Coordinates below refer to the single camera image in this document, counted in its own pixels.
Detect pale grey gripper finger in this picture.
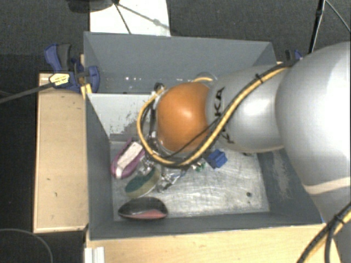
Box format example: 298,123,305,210
156,180,171,193
165,175,182,187

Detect green and beige round sponge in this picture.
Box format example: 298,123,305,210
124,166,163,199

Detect black and red oval object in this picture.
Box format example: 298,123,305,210
117,196,169,221

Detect blue block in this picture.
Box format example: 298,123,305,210
206,148,229,170

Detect purple and white brush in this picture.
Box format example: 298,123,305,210
110,138,146,180

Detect pale wood board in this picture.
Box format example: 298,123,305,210
32,72,89,234

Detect grey metal bin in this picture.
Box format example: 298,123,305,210
83,31,323,241

